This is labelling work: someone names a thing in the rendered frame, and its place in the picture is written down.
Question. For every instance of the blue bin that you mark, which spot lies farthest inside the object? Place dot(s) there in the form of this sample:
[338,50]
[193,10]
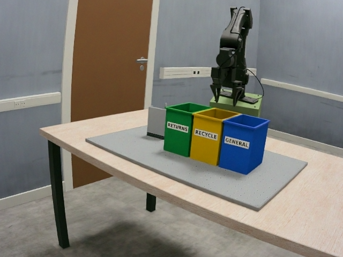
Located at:
[243,143]

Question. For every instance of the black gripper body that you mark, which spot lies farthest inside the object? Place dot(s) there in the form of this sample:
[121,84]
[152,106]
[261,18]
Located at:
[232,85]

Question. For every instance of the green bin with label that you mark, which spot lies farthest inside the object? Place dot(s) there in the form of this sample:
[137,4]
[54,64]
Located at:
[179,126]

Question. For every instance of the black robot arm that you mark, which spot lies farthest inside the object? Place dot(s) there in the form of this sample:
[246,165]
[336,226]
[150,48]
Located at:
[230,40]

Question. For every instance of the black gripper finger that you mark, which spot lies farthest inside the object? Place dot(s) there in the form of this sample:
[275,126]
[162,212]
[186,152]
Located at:
[238,93]
[214,88]

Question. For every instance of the yellow open-top bin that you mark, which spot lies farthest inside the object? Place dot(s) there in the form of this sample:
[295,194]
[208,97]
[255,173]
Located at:
[207,134]

